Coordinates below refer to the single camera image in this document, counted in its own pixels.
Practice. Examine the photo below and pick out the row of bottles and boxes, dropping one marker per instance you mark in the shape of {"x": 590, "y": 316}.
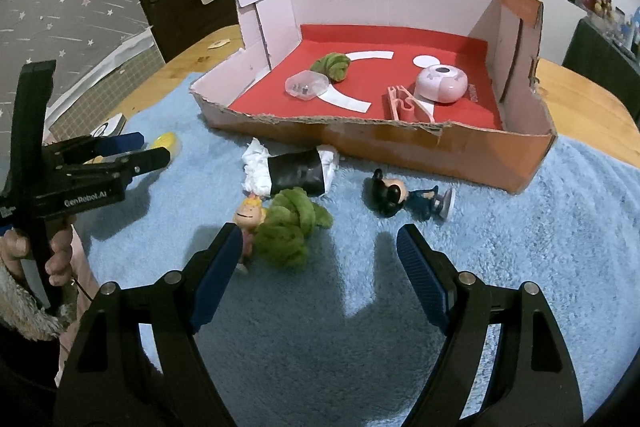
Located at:
{"x": 627, "y": 27}

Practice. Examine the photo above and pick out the orange cardboard box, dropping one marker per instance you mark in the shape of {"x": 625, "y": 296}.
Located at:
{"x": 450, "y": 152}

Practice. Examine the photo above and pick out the blue fluffy towel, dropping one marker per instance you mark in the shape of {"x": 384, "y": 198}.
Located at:
{"x": 500, "y": 257}

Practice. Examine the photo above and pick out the clear plastic case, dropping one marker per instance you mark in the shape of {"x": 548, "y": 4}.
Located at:
{"x": 305, "y": 84}

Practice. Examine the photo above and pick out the pink plastic clip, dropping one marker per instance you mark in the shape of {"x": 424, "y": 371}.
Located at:
{"x": 405, "y": 107}

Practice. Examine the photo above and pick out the blonde girl figurine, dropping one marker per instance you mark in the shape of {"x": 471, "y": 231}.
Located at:
{"x": 248, "y": 214}

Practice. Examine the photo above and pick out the black mouse figurine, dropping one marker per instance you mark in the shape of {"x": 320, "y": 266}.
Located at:
{"x": 390, "y": 194}

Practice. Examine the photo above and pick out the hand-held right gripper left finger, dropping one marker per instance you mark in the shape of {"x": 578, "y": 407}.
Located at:
{"x": 220, "y": 277}

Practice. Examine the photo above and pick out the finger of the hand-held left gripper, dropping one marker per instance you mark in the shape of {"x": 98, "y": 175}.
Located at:
{"x": 125, "y": 141}
{"x": 150, "y": 158}

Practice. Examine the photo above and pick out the pink round device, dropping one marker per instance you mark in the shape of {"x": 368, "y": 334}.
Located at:
{"x": 440, "y": 87}

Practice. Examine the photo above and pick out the black roll with white tissue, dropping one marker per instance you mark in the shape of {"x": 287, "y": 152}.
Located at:
{"x": 295, "y": 172}

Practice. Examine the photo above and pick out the dark covered counter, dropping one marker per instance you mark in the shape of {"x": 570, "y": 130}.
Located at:
{"x": 595, "y": 47}

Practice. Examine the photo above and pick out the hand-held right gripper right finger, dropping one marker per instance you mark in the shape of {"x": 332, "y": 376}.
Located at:
{"x": 422, "y": 277}

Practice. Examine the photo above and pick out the white square device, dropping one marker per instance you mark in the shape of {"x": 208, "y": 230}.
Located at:
{"x": 111, "y": 124}

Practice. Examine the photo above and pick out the person's left hand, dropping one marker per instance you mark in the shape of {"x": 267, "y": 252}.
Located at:
{"x": 60, "y": 262}

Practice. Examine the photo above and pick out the green yarn ball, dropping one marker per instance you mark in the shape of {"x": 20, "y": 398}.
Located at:
{"x": 332, "y": 66}
{"x": 285, "y": 232}

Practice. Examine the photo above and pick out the yellow plastic cup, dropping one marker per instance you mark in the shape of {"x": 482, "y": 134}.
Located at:
{"x": 166, "y": 142}

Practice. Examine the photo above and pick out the small wooden tag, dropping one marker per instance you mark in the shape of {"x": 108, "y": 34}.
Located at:
{"x": 218, "y": 43}

